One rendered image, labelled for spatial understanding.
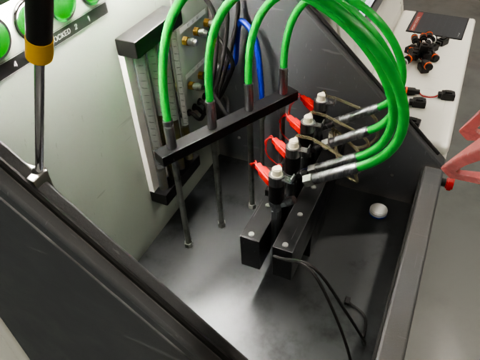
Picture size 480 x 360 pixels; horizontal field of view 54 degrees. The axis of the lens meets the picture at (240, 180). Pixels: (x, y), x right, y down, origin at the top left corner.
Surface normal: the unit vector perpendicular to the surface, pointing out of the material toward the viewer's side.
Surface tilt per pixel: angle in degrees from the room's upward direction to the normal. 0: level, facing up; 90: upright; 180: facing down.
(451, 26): 0
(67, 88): 90
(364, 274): 0
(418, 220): 0
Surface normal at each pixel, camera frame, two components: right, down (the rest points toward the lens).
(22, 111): 0.91, 0.26
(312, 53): -0.42, 0.62
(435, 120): -0.04, -0.74
